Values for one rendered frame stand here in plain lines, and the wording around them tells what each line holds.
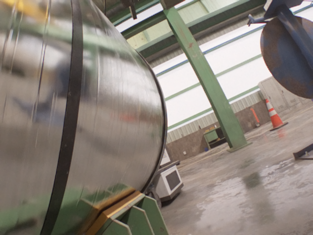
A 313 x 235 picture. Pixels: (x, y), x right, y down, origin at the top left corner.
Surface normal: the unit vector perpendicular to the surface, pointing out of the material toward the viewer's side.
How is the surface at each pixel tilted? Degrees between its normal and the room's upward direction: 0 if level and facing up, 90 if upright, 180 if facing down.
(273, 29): 90
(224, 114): 90
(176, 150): 90
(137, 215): 90
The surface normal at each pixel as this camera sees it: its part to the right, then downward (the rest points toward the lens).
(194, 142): -0.30, -0.14
